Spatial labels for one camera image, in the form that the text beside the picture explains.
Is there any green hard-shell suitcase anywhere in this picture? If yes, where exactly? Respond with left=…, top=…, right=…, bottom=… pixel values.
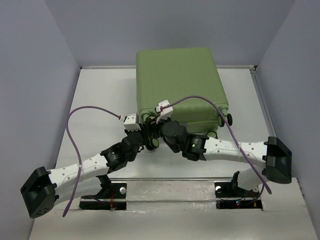
left=136, top=47, right=233, bottom=136

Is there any aluminium rail across table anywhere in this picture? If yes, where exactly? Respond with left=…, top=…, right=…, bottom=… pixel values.
left=109, top=176, right=232, bottom=182

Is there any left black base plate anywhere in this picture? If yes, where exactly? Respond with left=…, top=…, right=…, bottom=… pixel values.
left=79, top=181, right=127, bottom=211

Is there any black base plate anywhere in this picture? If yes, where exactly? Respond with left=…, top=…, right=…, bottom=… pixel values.
left=79, top=181, right=127, bottom=211
left=214, top=181, right=263, bottom=210

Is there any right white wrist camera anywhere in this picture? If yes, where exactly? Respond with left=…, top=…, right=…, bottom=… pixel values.
left=155, top=99, right=174, bottom=124

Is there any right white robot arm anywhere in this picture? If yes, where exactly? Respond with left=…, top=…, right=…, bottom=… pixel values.
left=159, top=120, right=293, bottom=196

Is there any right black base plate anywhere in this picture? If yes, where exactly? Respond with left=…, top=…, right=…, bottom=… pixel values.
left=214, top=181, right=263, bottom=210

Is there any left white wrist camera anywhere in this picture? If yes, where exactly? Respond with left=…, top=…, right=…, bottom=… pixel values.
left=123, top=113, right=141, bottom=133

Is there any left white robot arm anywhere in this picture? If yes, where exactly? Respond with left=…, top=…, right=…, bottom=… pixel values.
left=20, top=118, right=158, bottom=219

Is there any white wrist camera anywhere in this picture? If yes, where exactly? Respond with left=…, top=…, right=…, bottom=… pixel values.
left=123, top=113, right=141, bottom=133
left=155, top=99, right=174, bottom=124

